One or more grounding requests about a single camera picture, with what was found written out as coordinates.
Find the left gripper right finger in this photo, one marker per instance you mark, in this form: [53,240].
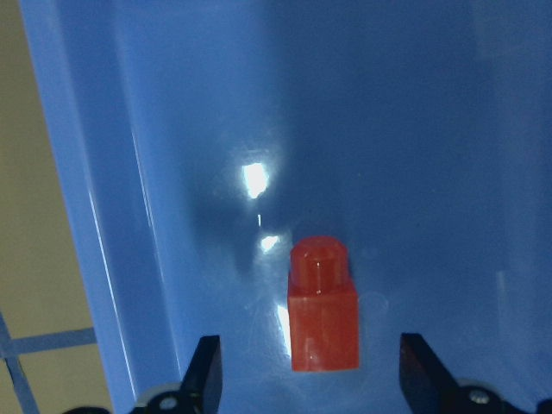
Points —
[429,387]

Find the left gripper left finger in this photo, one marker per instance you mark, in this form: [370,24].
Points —
[201,388]

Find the red block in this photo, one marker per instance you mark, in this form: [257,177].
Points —
[323,307]

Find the blue plastic tray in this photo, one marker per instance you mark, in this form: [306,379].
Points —
[197,142]

